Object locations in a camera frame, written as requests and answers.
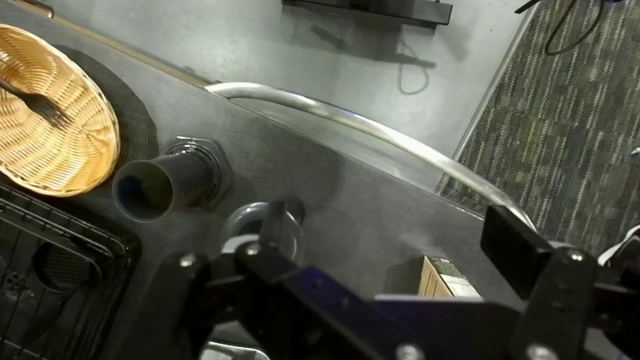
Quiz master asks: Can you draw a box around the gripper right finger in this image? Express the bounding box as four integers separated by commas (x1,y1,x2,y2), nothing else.
480,204,640,360

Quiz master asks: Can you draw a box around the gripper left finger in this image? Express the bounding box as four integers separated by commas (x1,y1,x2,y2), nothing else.
172,199,421,360

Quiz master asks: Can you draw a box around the small cardboard box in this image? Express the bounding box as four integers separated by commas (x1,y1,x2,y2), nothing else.
417,255,484,300

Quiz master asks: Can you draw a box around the dark grey cup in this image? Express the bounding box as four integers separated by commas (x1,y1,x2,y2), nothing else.
112,146,222,224

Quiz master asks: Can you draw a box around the black round woven placemat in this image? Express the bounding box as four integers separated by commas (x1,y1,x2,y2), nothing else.
52,44,161,168

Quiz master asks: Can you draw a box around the woven wicker basket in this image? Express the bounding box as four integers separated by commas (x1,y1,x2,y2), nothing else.
0,24,121,198

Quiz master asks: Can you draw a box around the metal fork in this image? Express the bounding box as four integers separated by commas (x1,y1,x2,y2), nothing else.
0,77,75,129

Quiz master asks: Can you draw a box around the black shelf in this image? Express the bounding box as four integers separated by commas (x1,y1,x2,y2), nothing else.
281,0,454,29

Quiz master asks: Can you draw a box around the black wire dish rack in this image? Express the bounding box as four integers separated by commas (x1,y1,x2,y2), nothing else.
0,182,144,360

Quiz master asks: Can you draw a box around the curved silver metal rail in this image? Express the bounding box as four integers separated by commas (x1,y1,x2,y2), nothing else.
204,82,538,232

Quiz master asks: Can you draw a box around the black cable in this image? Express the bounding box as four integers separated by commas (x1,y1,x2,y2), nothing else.
515,0,607,57

